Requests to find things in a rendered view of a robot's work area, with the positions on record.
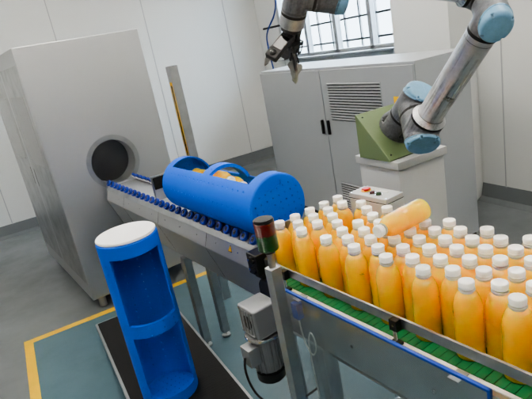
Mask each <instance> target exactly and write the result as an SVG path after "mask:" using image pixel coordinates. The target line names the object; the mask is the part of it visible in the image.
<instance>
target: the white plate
mask: <svg viewBox="0 0 532 399"><path fill-rule="evenodd" d="M154 229H155V224H154V223H153V222H149V221H138V222H129V223H125V224H123V225H119V226H115V227H113V228H111V229H109V230H106V231H105V232H103V233H102V234H100V235H99V236H98V237H97V238H96V240H95V244H96V245H97V246H100V247H104V248H110V247H117V246H121V245H127V244H130V243H132V242H135V241H138V240H140V239H143V238H145V237H146V236H148V235H149V234H151V233H152V232H153V231H154Z"/></svg>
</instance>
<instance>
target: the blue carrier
mask: <svg viewBox="0 0 532 399"><path fill-rule="evenodd" d="M226 167H232V168H234V169H236V170H237V171H238V173H235V172H231V171H226V170H223V169H222V168H226ZM194 168H199V169H205V171H204V172H203V173H197V172H193V171H192V170H193V169H194ZM219 170H221V171H225V172H228V173H229V174H230V175H232V176H236V177H240V178H241V179H242V180H243V181H244V182H246V183H247V184H245V183H241V182H237V181H234V180H227V179H224V178H221V177H214V176H213V175H214V174H215V173H216V172H217V171H219ZM162 186H163V190H164V193H165V195H166V197H167V198H168V199H169V201H171V202H172V203H174V204H176V205H177V206H180V207H183V208H186V209H188V210H190V211H194V212H196V213H199V214H201V215H205V216H207V217H209V218H212V219H215V220H218V221H220V222H224V223H225V224H228V225H231V226H234V227H237V228H238V229H241V230H244V231H247V232H250V233H251V234H255V232H254V229H253V220H254V219H255V218H256V217H259V216H262V215H270V216H272V217H273V218H274V222H275V221H277V220H284V221H286V220H288V219H290V215H291V214H294V213H299V214H300V215H301V217H302V216H303V212H304V208H305V197H304V193H303V190H302V187H301V185H300V183H299V182H298V181H297V180H296V179H295V178H294V177H293V176H292V175H290V174H287V173H281V172H276V171H267V172H264V173H261V174H260V175H258V176H257V177H255V176H250V175H249V173H248V172H247V171H246V170H245V169H244V168H243V167H241V166H239V165H236V164H232V163H228V162H219V163H216V164H214V165H212V166H209V165H208V164H207V163H206V162H205V161H204V160H203V159H201V158H197V157H193V156H182V157H179V158H176V159H175V160H173V161H172V162H171V163H170V164H169V165H168V166H167V168H166V170H165V172H164V175H163V179H162Z"/></svg>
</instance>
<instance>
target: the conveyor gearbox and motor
mask: <svg viewBox="0 0 532 399"><path fill-rule="evenodd" d="M237 308H238V310H239V314H240V318H241V324H242V328H243V329H242V330H243V331H245V339H246V340H247V341H248V342H246V343H245V344H243V345H241V346H240V348H241V354H242V358H243V361H244V370H245V376H246V378H247V381H248V383H249V385H250V387H251V389H252V390H253V392H254V393H255V394H256V395H257V396H258V397H259V398H260V399H263V398H262V397H261V396H260V395H259V394H258V393H257V392H256V390H255V389H254V388H253V385H252V383H251V382H250V380H249V376H248V373H247V370H246V365H248V366H249V367H250V368H252V369H253V368H254V367H255V368H256V372H257V377H258V379H259V380H260V381H261V382H263V383H266V384H274V383H277V382H279V381H281V380H282V379H283V378H284V377H285V375H286V371H285V366H284V362H283V356H282V352H281V347H280V343H279V336H278V332H277V328H276V321H275V317H274V313H273V308H272V301H271V298H269V297H268V296H266V295H264V294H262V293H257V294H255V295H253V296H251V297H249V298H247V299H246V300H244V301H242V302H239V303H238V304H237Z"/></svg>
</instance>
